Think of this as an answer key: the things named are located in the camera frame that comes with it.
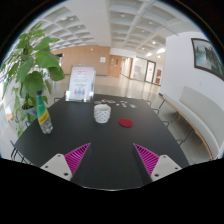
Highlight clear acrylic sign stand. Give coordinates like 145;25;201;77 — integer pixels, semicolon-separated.
65;65;97;103

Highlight long white bench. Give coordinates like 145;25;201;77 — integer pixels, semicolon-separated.
159;85;224;160

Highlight green plastic drink bottle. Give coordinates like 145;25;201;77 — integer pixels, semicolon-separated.
35;90;54;135

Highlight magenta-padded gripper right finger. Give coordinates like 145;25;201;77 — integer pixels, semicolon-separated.
131;142;183;186

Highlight potted green leafy plant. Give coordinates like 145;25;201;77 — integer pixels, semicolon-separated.
0;22;66;138

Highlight dark-framed glass door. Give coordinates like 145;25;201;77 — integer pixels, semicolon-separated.
145;60;157;84

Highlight white dotted mug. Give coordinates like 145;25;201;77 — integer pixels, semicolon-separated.
93;103;112;125

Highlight recessed ceiling lights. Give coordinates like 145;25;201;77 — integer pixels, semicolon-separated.
49;9;168;56

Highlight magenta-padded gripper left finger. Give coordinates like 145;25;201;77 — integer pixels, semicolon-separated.
40;142;93;183

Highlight dark-framed landscape painting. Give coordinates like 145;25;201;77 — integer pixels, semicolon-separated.
190;37;224;82

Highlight flat round red coaster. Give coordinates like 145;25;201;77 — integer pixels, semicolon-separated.
118;117;135;129

